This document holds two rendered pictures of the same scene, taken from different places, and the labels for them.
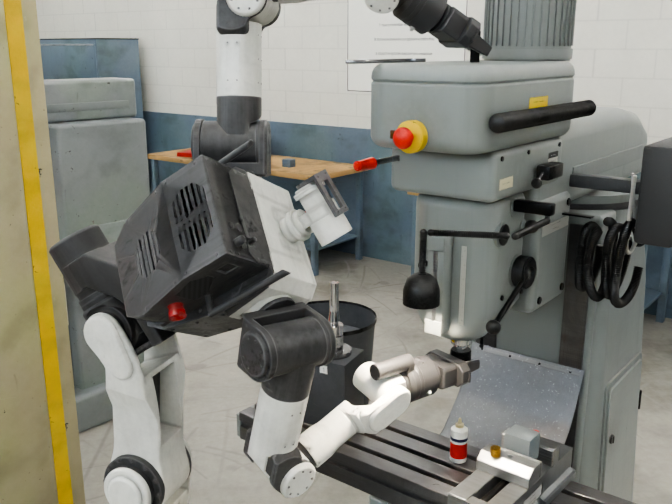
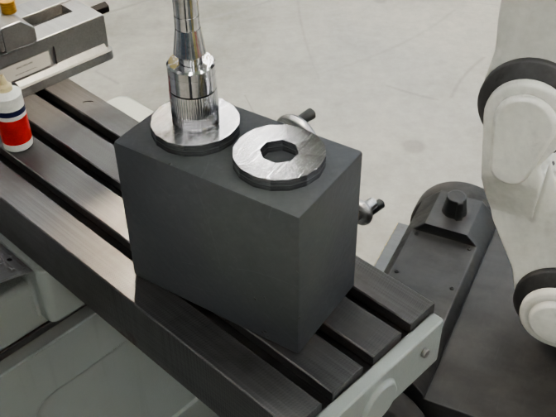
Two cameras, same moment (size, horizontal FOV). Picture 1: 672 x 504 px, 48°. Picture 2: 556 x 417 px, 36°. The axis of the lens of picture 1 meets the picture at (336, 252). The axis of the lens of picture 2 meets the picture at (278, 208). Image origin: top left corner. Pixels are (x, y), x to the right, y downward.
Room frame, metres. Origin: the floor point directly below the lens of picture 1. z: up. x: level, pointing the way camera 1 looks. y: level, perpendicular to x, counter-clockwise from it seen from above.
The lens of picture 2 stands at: (2.53, 0.17, 1.65)
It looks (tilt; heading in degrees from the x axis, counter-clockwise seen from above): 40 degrees down; 187
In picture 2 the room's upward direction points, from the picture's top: 1 degrees counter-clockwise
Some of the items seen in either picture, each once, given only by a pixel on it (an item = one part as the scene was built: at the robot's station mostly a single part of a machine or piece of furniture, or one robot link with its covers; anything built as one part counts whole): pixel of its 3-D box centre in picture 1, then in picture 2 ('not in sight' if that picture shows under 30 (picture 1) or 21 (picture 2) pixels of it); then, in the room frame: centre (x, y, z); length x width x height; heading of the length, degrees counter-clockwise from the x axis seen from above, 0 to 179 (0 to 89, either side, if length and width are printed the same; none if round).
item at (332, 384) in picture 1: (317, 380); (240, 213); (1.84, 0.05, 1.07); 0.22 x 0.12 x 0.20; 63
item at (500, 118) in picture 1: (546, 114); not in sight; (1.52, -0.42, 1.79); 0.45 x 0.04 x 0.04; 142
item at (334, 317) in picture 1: (334, 303); (185, 7); (1.82, 0.00, 1.29); 0.03 x 0.03 x 0.11
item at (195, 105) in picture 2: (334, 337); (194, 95); (1.82, 0.00, 1.19); 0.05 x 0.05 x 0.06
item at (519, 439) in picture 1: (521, 444); not in sight; (1.48, -0.41, 1.08); 0.06 x 0.05 x 0.06; 50
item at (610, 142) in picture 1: (560, 149); not in sight; (1.97, -0.59, 1.66); 0.80 x 0.23 x 0.20; 142
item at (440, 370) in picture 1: (431, 374); not in sight; (1.52, -0.21, 1.23); 0.13 x 0.12 x 0.10; 37
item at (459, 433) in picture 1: (459, 438); (10, 110); (1.61, -0.29, 1.02); 0.04 x 0.04 x 0.11
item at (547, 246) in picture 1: (505, 243); not in sight; (1.73, -0.40, 1.47); 0.24 x 0.19 x 0.26; 52
